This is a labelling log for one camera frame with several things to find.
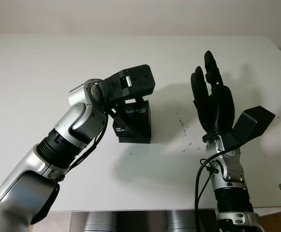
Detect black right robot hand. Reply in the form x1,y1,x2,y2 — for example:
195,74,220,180
190,50,236,135

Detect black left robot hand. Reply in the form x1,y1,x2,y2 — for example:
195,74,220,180
108,96,148,138

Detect black RealSense box lid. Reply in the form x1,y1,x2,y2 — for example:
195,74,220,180
112,96,153,140

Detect silver robot leg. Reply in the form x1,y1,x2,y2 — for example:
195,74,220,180
168,209,199,232
84,211,115,232

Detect black camera box base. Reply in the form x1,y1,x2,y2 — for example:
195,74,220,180
118,136,152,144

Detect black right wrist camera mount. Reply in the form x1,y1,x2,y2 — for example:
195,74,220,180
223,105,276,148

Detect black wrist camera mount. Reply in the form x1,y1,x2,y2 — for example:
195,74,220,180
101,64,156,102
223,105,276,148

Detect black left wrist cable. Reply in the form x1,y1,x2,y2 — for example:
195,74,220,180
57,96,112,182

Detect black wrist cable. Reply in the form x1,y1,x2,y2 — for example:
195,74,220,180
57,96,112,182
194,142,243,212

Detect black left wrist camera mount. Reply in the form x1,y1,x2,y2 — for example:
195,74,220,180
101,64,156,102

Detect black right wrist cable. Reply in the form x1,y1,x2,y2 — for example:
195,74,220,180
194,142,243,212

